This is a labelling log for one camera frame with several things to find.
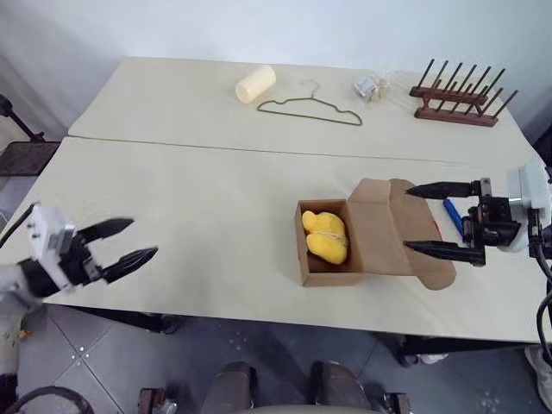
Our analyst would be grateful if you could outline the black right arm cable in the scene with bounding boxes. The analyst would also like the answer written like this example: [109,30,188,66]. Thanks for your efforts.
[527,206,552,360]

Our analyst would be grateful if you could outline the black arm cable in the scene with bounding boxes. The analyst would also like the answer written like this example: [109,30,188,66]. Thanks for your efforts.
[0,201,95,414]
[527,206,552,360]

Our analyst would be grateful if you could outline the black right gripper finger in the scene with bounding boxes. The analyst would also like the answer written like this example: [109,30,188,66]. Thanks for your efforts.
[406,179,480,201]
[402,240,485,266]

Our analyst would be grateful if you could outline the dark wooden peg rack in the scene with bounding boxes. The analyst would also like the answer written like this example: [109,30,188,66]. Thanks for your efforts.
[408,59,519,129]

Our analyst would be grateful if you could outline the dark brown block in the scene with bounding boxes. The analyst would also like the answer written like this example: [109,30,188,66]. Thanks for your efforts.
[138,387,168,414]
[383,391,411,414]

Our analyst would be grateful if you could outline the yellow plush item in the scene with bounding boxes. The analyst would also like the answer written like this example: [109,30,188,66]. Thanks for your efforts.
[300,210,350,265]

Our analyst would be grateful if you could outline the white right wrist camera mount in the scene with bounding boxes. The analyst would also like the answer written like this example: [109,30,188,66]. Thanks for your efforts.
[495,161,549,254]

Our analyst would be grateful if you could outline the black tripod stand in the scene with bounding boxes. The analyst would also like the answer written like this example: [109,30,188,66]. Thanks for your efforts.
[0,93,47,144]

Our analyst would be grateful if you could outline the brown cardboard box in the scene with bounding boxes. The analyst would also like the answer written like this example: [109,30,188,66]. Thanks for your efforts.
[295,177,458,292]

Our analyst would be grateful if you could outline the cream foam cylinder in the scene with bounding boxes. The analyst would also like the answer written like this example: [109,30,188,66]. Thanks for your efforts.
[235,64,278,105]

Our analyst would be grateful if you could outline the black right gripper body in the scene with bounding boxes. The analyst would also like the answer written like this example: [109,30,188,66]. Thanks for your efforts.
[461,176,522,268]

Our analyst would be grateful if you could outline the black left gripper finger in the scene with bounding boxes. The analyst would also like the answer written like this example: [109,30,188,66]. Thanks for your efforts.
[77,217,135,244]
[103,246,160,285]

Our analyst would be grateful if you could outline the olive wire clothes hanger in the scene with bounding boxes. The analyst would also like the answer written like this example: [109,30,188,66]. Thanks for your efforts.
[257,79,364,129]

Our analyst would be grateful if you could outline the black table caster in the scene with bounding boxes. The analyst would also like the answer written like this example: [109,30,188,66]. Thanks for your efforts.
[396,338,422,368]
[147,314,180,336]

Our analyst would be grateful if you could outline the blue marker pen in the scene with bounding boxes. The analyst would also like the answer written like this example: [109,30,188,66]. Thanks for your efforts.
[442,198,465,236]

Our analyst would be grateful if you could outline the clear plastic bag with items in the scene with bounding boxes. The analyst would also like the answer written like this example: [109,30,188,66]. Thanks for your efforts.
[352,70,409,104]

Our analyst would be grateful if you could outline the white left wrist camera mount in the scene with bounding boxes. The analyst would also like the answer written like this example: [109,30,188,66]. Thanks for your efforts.
[25,205,79,291]

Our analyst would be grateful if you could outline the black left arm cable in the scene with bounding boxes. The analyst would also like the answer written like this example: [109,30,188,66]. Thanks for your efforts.
[0,201,95,414]

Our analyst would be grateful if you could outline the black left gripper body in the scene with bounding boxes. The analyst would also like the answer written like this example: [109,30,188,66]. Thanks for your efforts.
[55,229,110,288]

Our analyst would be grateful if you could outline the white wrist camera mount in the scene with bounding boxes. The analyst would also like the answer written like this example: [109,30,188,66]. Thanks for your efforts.
[25,205,79,291]
[495,161,549,254]

